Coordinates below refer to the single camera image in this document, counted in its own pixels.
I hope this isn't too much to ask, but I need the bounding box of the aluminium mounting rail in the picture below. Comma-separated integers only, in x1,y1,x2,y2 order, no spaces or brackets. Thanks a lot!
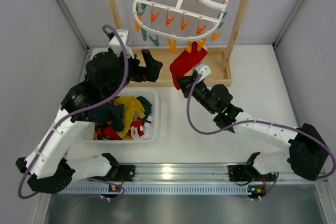
61,164,328,197

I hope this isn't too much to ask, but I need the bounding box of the white clip hanger frame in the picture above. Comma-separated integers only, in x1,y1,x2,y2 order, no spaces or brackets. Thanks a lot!
132,0,229,42

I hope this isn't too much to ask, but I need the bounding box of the pile of socks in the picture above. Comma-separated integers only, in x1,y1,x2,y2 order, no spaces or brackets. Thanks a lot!
93,96,152,141

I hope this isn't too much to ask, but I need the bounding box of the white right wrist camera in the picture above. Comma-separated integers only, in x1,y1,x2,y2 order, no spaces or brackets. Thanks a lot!
193,62,211,82

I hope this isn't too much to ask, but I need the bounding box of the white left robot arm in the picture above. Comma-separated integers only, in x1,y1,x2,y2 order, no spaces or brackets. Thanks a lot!
15,49,163,199

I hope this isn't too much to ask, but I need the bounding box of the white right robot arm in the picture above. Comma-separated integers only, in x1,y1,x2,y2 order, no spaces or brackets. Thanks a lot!
186,80,335,181

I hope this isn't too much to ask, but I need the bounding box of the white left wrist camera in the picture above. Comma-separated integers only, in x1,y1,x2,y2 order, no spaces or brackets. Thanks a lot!
107,29,134,58

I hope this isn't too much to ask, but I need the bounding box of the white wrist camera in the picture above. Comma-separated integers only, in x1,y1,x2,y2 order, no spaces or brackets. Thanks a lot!
107,29,134,58
193,62,211,82

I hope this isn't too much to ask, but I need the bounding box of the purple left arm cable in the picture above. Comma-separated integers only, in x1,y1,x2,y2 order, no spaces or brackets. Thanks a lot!
17,24,131,199

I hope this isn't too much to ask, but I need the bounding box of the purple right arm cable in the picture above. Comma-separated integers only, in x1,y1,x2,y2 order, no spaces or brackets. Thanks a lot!
186,74,336,177

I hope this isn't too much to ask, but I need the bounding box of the white plastic basket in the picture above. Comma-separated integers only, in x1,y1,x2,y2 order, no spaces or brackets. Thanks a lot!
78,88,160,144

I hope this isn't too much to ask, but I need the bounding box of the wooden hanger stand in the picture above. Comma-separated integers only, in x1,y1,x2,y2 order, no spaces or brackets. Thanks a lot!
107,0,249,87

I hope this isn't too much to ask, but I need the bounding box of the red sock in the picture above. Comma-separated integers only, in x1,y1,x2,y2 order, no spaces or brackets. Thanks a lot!
169,41,208,90

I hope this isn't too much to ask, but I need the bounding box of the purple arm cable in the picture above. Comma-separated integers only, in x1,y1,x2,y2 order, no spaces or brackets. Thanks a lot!
17,24,131,199
186,74,336,177

